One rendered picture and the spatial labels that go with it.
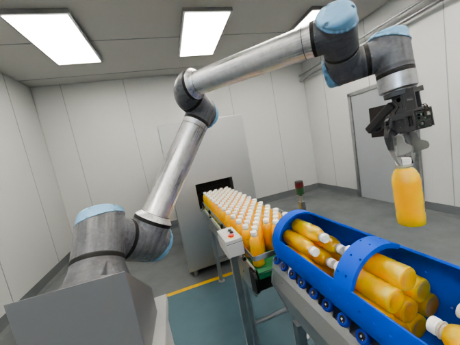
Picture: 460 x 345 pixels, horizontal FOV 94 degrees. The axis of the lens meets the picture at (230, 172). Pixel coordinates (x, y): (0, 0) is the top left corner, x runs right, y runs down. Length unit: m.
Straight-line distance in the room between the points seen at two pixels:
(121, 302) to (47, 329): 0.16
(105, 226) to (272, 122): 5.26
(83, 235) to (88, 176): 4.56
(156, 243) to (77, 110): 4.74
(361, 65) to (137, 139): 4.72
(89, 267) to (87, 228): 0.13
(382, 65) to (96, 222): 0.95
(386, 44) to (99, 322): 1.02
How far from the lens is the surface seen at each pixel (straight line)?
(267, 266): 1.35
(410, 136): 0.83
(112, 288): 0.66
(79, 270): 0.75
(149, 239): 0.88
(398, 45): 0.79
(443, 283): 0.95
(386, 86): 0.77
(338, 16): 0.68
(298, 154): 6.10
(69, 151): 5.43
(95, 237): 0.78
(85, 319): 0.71
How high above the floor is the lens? 1.61
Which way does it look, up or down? 7 degrees down
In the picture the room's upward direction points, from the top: 11 degrees counter-clockwise
